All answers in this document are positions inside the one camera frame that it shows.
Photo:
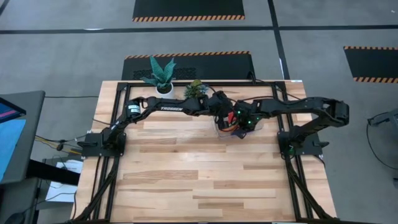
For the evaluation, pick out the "red measuring cup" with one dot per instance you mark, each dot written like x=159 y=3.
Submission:
x=230 y=117

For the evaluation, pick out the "black aluminium table frame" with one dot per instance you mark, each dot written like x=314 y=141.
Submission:
x=248 y=84

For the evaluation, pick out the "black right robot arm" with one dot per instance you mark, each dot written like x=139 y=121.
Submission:
x=295 y=104

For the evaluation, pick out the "snake plant in white pot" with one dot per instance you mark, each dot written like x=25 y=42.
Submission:
x=161 y=77

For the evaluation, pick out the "black desk crossbar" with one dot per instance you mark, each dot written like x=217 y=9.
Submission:
x=53 y=172

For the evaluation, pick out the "small dark screen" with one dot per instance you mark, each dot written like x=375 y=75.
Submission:
x=7 y=110

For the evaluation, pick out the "small succulent in dark pot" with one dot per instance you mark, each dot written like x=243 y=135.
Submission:
x=196 y=88

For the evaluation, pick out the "black computer mouse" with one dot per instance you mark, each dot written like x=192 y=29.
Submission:
x=15 y=219

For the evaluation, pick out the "clear plastic basket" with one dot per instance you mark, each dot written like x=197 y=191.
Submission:
x=221 y=133

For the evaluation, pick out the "small navy measuring cup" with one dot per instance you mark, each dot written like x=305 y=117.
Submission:
x=239 y=134

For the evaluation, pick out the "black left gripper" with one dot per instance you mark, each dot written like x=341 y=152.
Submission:
x=222 y=102

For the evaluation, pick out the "wide black hazard-striped floor mat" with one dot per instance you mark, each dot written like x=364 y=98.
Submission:
x=217 y=67

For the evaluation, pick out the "white papers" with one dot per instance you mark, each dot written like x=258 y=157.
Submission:
x=62 y=189

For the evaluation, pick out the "large blue screen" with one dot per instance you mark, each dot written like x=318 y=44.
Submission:
x=9 y=146

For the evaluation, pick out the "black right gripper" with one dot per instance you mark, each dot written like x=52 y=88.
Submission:
x=252 y=113

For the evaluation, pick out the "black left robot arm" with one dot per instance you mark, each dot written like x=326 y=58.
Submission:
x=174 y=107

